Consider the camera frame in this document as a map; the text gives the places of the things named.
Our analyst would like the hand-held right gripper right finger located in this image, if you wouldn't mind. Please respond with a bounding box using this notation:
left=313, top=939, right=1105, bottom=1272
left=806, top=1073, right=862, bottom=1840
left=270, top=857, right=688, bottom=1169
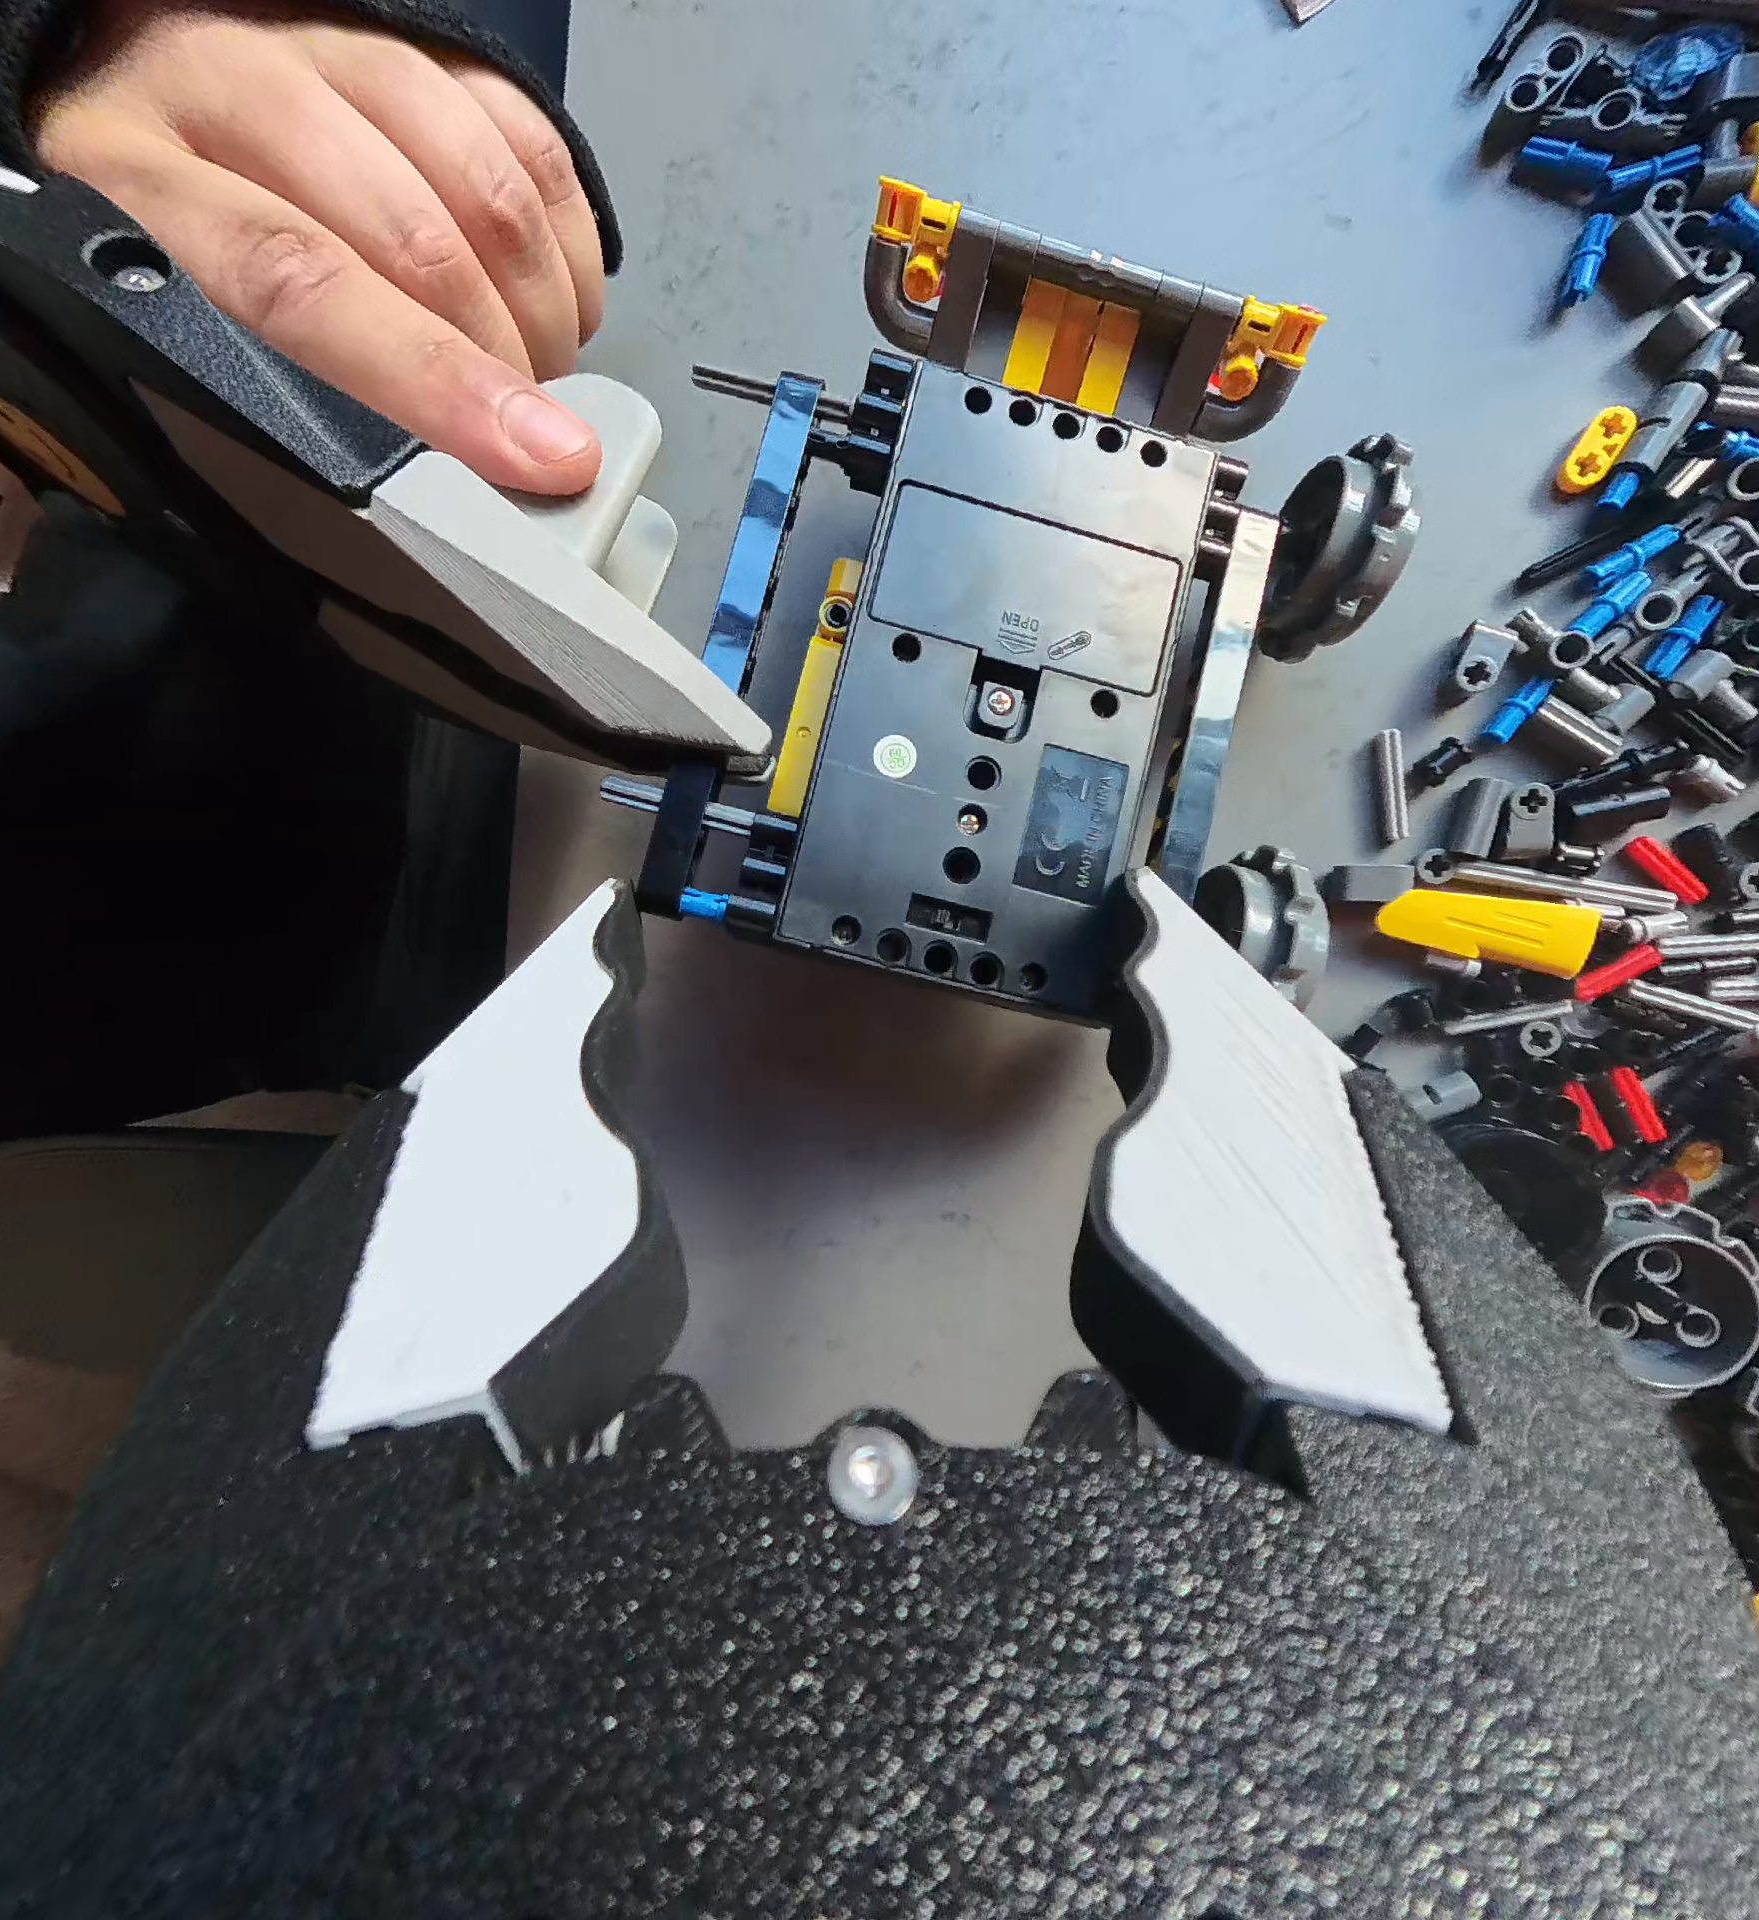
left=1078, top=866, right=1466, bottom=1502

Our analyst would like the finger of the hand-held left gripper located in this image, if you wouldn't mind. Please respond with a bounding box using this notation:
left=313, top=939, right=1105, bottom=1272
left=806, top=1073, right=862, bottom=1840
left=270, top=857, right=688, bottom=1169
left=316, top=597, right=760, bottom=782
left=144, top=375, right=779, bottom=775

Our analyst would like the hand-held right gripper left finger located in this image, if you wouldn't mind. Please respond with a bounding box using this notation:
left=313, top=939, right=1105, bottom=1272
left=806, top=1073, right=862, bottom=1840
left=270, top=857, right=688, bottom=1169
left=306, top=877, right=694, bottom=1479

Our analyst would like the black yellow toy block vehicle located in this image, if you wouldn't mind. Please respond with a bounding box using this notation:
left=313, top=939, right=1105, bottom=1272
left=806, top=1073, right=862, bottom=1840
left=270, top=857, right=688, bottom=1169
left=602, top=177, right=1425, bottom=1036

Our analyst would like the grey desk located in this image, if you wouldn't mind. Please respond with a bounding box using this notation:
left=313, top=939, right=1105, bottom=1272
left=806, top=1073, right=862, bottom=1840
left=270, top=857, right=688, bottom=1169
left=511, top=0, right=1759, bottom=1591

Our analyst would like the person's left hand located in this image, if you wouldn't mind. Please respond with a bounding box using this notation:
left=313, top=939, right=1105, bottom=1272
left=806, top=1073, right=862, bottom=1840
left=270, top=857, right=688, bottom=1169
left=31, top=0, right=618, bottom=503

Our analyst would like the pile of building block parts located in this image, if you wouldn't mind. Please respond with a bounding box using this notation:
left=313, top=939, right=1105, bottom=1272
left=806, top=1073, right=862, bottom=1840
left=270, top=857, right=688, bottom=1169
left=1329, top=0, right=1759, bottom=1711

